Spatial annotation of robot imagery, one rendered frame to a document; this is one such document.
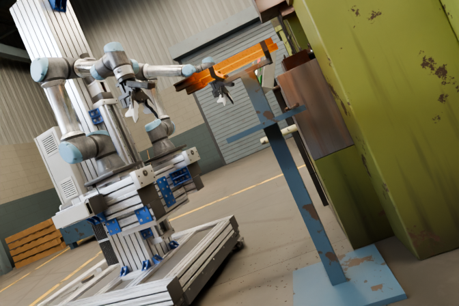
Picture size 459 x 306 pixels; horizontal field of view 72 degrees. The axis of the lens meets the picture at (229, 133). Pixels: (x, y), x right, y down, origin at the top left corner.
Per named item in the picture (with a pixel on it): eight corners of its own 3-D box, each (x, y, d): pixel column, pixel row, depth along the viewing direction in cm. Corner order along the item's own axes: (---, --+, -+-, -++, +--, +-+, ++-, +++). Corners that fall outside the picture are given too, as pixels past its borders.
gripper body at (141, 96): (135, 108, 137) (123, 83, 137) (149, 100, 133) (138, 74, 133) (123, 110, 130) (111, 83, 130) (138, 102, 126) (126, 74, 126)
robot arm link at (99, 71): (113, 80, 146) (127, 70, 140) (92, 82, 136) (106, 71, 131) (106, 65, 146) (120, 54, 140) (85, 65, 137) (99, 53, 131)
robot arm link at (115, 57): (113, 50, 137) (124, 40, 133) (123, 73, 137) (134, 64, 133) (98, 50, 131) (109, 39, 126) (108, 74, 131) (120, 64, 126)
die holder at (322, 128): (313, 160, 152) (276, 76, 152) (307, 151, 189) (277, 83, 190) (431, 113, 142) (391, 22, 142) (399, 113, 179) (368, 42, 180)
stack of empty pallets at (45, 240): (14, 270, 679) (1, 240, 680) (44, 252, 767) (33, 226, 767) (61, 250, 660) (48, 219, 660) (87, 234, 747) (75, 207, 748)
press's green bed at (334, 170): (353, 250, 151) (313, 160, 152) (339, 223, 188) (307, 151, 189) (474, 208, 141) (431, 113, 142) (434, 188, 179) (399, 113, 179)
